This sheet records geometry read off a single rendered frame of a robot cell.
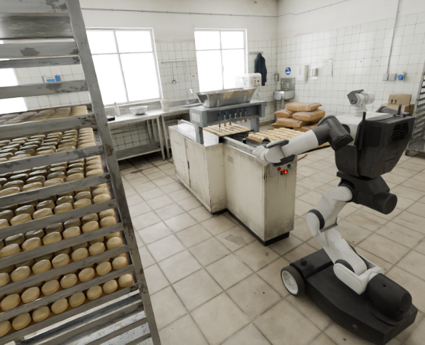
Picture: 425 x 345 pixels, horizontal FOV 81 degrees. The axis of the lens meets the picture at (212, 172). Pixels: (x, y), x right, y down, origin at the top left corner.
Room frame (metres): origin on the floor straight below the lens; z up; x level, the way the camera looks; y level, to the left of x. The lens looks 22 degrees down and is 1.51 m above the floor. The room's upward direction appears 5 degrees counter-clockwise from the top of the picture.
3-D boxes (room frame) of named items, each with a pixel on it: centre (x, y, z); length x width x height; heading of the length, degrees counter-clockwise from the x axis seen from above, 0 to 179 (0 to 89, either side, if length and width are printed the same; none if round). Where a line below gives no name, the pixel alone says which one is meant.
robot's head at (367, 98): (1.29, -0.80, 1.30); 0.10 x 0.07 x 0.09; 114
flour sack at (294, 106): (5.61, -2.13, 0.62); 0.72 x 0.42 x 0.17; 37
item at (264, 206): (2.16, -0.42, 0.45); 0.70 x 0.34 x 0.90; 24
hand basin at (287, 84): (6.55, -2.04, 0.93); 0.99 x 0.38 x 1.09; 31
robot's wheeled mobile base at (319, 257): (1.20, -0.84, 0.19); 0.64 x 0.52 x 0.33; 24
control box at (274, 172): (1.83, -0.56, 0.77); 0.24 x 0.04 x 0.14; 114
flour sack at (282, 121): (5.53, -1.90, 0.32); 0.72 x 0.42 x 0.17; 35
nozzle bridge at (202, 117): (2.62, -0.21, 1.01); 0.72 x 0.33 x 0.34; 114
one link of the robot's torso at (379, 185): (1.20, -0.83, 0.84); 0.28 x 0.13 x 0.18; 24
